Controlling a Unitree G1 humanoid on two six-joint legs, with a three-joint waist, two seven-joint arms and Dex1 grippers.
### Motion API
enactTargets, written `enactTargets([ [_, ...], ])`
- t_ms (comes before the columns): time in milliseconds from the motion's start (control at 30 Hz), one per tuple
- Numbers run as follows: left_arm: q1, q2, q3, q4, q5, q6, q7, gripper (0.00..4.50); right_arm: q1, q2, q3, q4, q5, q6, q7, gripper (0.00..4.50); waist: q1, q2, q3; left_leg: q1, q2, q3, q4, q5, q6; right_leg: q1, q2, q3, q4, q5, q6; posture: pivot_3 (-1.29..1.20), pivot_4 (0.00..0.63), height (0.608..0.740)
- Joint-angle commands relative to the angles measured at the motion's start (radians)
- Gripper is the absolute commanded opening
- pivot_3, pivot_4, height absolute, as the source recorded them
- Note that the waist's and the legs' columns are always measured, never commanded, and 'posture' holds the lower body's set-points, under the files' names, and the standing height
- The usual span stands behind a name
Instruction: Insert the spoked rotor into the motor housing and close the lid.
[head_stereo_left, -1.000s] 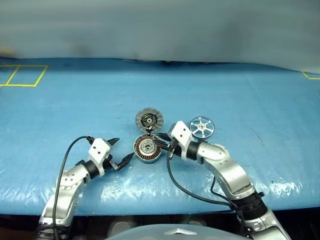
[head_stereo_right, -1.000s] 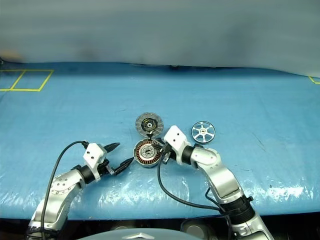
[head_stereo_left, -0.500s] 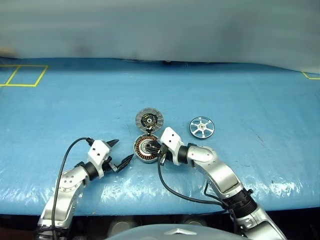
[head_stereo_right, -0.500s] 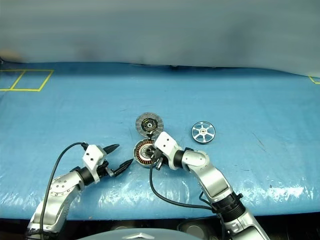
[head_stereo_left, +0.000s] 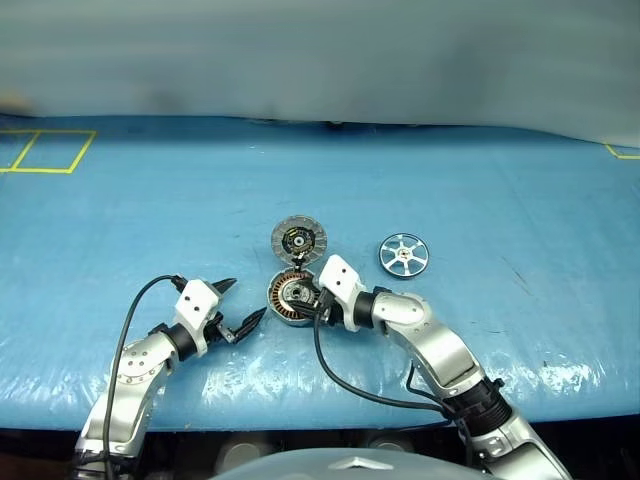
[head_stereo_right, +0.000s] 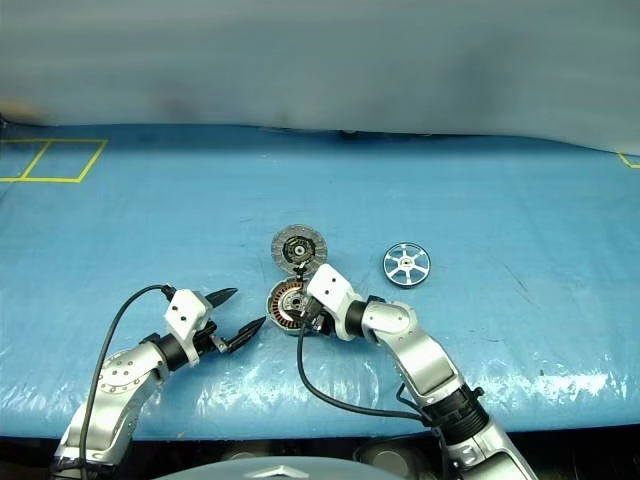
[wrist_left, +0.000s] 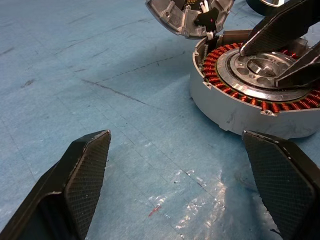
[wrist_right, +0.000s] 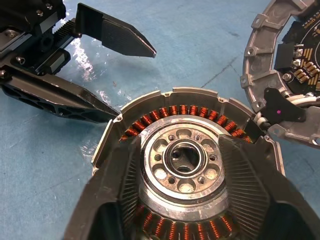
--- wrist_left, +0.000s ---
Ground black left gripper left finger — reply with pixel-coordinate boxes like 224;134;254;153
0;129;112;240

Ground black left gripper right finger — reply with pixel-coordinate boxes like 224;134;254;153
241;129;320;240

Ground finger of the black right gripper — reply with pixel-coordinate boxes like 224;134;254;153
273;39;320;89
239;0;320;57

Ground silver spoked rotor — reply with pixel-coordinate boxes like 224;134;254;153
216;46;320;100

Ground silver round motor lid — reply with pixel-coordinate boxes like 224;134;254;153
144;0;236;41

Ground silver motor housing copper coils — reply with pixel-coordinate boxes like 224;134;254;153
189;29;320;140

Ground black round object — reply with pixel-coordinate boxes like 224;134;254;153
246;0;283;17

